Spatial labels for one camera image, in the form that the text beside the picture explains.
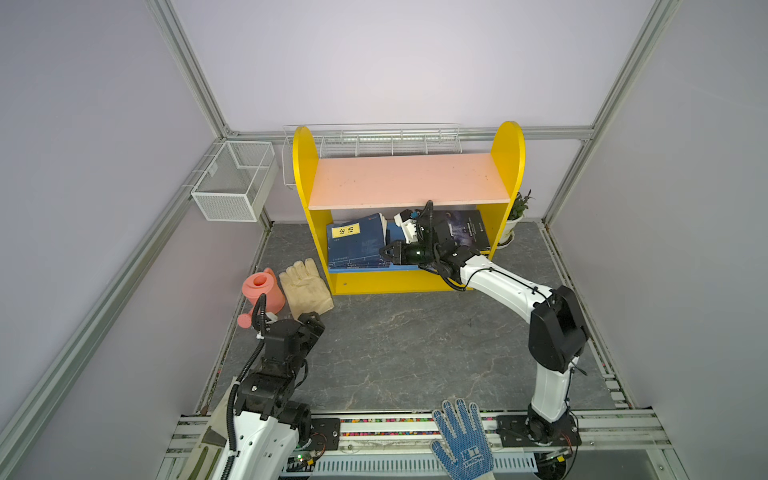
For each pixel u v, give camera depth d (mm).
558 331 487
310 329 694
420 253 732
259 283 897
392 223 791
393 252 795
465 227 886
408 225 773
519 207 1019
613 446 722
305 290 1000
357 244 854
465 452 713
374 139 938
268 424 488
